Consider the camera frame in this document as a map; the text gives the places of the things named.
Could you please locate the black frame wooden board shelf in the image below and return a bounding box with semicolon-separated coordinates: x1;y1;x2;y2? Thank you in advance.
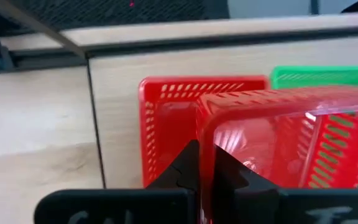
0;0;358;190

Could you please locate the black aluminium table frame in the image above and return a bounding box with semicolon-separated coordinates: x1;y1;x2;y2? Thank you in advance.
0;24;358;74

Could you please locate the red plastic basket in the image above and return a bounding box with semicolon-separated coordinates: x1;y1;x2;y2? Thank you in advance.
196;85;358;224
138;75;270;189

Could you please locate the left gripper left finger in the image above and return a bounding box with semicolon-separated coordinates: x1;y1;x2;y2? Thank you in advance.
34;139;200;224

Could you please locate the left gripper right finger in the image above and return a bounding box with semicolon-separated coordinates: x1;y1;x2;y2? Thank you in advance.
213;145;358;224

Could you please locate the green plastic basket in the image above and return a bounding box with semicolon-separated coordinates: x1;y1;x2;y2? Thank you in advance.
269;65;358;91

